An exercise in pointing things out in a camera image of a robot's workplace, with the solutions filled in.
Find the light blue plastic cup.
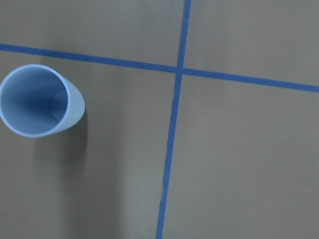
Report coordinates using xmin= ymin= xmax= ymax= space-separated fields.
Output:
xmin=0 ymin=64 xmax=85 ymax=138

